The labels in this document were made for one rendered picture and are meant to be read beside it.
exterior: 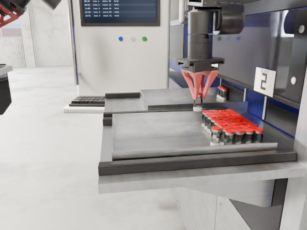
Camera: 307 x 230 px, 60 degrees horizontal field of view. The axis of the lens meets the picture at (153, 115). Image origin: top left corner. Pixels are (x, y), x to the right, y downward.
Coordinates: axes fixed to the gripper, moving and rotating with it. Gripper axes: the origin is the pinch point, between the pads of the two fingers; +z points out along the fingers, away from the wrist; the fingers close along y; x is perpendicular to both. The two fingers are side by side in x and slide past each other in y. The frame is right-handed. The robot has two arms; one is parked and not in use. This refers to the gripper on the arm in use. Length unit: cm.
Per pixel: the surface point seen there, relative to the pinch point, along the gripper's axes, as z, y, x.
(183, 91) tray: 8.4, 18.5, 41.3
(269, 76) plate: -4.7, 14.3, -7.8
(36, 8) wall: -109, -23, 1028
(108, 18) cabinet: -23, -1, 83
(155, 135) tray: 9.9, -10.5, 3.4
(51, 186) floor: 97, -41, 144
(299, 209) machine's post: 20.3, 9.8, -23.5
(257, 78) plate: -3.4, 15.4, -3.1
